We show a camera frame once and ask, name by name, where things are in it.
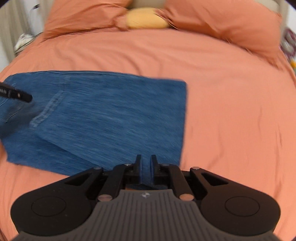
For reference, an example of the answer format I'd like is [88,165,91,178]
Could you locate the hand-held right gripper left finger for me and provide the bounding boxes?
[62,154,142,201]

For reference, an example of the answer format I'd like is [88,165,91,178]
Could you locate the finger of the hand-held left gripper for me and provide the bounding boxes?
[0,81,33,103]

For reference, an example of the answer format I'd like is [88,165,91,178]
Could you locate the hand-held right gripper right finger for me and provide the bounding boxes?
[150,154,232,201]

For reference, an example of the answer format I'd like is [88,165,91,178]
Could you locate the blue denim pants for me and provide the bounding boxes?
[0,70,188,186]

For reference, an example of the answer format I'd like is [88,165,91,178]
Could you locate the white cloth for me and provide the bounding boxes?
[14,33,36,53]

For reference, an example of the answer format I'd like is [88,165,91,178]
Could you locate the beige curtain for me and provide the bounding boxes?
[0,2,31,61]

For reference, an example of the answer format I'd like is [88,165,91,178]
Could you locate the bed with orange sheet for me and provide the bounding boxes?
[0,27,296,241]

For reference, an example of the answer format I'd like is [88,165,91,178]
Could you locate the orange embroidered pillow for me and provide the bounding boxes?
[43,0,134,42]
[161,0,284,67]

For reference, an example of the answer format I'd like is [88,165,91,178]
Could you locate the yellow cushion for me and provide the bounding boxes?
[126,7,169,29]

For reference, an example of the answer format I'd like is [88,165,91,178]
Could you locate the beige upholstered headboard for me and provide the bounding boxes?
[132,0,288,15]

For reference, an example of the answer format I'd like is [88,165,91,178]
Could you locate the pink plush bear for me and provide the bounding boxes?
[280,27,296,61]

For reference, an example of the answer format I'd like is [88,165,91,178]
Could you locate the black cable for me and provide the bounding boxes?
[27,3,45,40]

